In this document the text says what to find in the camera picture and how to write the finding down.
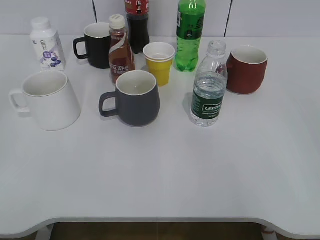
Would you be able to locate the clear water bottle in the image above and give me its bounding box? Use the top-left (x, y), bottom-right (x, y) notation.
top-left (190, 40), bottom-right (228, 127)

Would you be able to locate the white ceramic mug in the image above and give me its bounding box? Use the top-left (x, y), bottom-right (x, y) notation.
top-left (8, 70), bottom-right (81, 131)

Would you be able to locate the grey ceramic mug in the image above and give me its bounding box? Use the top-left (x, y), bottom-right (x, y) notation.
top-left (98, 70), bottom-right (160, 127)

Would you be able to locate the red ceramic mug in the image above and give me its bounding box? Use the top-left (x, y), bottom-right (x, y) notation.
top-left (226, 45), bottom-right (268, 95)

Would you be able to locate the black ceramic mug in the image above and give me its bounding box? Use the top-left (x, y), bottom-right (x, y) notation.
top-left (73, 22), bottom-right (111, 69)

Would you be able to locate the yellow paper cup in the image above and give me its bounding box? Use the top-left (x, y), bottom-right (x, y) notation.
top-left (143, 42), bottom-right (175, 87)

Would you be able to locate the Nescafe coffee bottle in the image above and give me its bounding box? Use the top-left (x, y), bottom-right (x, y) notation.
top-left (109, 14), bottom-right (136, 85)

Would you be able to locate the dark cola bottle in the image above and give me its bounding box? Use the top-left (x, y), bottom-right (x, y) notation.
top-left (124, 0), bottom-right (150, 54)

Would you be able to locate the green soda bottle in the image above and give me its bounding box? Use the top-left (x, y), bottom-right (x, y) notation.
top-left (175, 0), bottom-right (206, 72)

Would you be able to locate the white yogurt drink bottle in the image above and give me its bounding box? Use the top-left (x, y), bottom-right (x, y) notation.
top-left (30, 17), bottom-right (66, 71)

